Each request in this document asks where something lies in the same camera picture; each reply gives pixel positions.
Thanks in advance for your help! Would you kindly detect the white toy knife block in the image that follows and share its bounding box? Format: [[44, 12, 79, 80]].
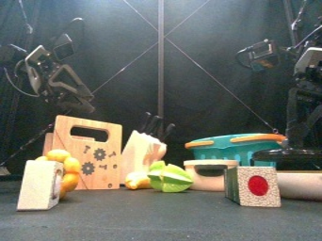
[[119, 129, 169, 185]]

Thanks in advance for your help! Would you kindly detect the yellow toy lemon bunch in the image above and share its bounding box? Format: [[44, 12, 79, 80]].
[[34, 149, 83, 201]]

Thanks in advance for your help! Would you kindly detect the white toy cup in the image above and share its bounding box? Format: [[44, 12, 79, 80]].
[[183, 158, 241, 193]]

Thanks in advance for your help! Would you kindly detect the white toy pot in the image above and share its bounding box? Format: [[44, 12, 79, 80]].
[[276, 169, 322, 202]]

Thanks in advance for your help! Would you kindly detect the black toy knife handle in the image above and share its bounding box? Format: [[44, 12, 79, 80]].
[[139, 111, 154, 134], [161, 122, 178, 143], [147, 115, 165, 137]]

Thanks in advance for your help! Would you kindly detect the green toy star fruit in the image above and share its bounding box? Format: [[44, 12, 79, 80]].
[[146, 160, 195, 194]]

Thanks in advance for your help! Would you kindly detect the vertical metal frame pole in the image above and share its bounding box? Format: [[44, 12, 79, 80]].
[[158, 0, 166, 127]]

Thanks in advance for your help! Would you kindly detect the teal basket with orange rim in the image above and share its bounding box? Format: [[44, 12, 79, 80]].
[[183, 133, 290, 168]]

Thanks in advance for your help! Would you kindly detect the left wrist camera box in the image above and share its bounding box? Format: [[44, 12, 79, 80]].
[[52, 32, 78, 62]]

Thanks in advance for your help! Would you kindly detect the black pot lid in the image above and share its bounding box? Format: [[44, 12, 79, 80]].
[[250, 146, 322, 165]]

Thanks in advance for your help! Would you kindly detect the yellow toy fruit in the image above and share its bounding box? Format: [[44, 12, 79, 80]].
[[123, 170, 154, 191]]

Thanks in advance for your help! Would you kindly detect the white speckled block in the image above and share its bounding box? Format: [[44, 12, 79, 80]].
[[15, 159, 66, 212]]

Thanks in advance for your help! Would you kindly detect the wooden board with gear print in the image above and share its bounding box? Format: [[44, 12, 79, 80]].
[[52, 114, 125, 191]]

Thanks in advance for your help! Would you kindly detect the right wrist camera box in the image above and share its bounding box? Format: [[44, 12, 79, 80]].
[[235, 39, 282, 72]]

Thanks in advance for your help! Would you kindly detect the speckled block with red circle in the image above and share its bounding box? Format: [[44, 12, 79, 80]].
[[223, 166, 284, 208]]

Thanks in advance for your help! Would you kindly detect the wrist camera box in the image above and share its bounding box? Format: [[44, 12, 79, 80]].
[[52, 32, 78, 62], [235, 39, 282, 72]]

